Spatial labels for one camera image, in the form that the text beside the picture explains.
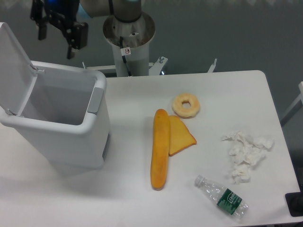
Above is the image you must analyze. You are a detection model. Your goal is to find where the white trash can body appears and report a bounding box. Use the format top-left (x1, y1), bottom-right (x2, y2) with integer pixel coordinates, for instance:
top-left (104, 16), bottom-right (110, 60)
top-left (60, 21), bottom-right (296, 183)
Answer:
top-left (0, 61), bottom-right (110, 169)

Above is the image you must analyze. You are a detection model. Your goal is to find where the clear plastic water bottle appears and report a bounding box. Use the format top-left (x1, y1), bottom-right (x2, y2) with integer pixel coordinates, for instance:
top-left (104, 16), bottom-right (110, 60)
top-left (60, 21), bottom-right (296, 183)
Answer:
top-left (195, 175), bottom-right (249, 219)

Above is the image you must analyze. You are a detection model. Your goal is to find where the black device at table edge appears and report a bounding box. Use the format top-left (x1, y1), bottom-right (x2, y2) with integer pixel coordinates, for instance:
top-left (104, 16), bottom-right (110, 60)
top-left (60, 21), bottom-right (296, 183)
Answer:
top-left (285, 192), bottom-right (303, 217)

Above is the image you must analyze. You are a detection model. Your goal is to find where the black pedestal cable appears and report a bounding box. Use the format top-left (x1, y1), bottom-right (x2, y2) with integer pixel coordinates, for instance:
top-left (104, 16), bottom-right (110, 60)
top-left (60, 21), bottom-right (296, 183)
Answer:
top-left (119, 36), bottom-right (132, 77)

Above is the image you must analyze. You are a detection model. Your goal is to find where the white frame bracket right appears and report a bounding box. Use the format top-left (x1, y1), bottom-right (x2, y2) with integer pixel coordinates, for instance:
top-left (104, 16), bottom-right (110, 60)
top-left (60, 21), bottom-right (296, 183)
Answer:
top-left (208, 58), bottom-right (217, 73)

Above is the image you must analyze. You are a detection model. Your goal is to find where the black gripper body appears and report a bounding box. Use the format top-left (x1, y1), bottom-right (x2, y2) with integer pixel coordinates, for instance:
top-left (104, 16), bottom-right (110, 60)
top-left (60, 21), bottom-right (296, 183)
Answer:
top-left (44, 0), bottom-right (80, 26)

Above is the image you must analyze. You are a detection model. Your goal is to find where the pale glazed donut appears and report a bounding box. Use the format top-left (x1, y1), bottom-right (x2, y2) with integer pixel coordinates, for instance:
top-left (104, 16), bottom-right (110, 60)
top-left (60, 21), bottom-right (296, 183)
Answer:
top-left (172, 93), bottom-right (200, 118)

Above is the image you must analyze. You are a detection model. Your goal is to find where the long orange baguette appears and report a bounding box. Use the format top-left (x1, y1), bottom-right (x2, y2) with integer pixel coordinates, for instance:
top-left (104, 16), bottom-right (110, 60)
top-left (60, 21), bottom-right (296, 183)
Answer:
top-left (150, 109), bottom-right (170, 190)

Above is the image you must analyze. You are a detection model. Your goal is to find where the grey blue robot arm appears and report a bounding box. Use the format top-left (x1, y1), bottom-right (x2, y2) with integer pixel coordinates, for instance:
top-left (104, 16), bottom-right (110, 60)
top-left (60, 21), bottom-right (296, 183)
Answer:
top-left (30, 0), bottom-right (142, 59)

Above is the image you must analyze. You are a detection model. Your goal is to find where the white trash can lid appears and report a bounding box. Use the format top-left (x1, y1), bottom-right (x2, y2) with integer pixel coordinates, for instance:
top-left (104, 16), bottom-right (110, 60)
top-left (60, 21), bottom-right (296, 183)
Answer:
top-left (0, 22), bottom-right (37, 115)

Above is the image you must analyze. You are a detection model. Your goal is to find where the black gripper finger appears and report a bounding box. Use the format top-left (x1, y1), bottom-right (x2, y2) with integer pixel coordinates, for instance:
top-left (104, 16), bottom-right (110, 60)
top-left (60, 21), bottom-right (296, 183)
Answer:
top-left (30, 0), bottom-right (48, 40)
top-left (61, 23), bottom-right (89, 59)

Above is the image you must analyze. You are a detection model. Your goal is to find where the crumpled white tissue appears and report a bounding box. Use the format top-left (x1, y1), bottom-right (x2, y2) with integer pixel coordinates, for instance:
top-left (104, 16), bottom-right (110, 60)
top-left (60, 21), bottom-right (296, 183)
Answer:
top-left (221, 131), bottom-right (275, 184)

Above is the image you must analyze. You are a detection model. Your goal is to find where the white furniture leg right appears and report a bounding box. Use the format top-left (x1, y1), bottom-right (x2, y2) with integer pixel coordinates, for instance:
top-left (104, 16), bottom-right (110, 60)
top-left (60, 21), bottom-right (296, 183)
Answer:
top-left (280, 81), bottom-right (303, 127)

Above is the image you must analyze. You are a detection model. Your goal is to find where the orange toast slice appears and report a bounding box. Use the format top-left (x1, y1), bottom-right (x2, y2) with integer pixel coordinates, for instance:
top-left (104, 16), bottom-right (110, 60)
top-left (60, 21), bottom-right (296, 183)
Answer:
top-left (169, 115), bottom-right (197, 157)

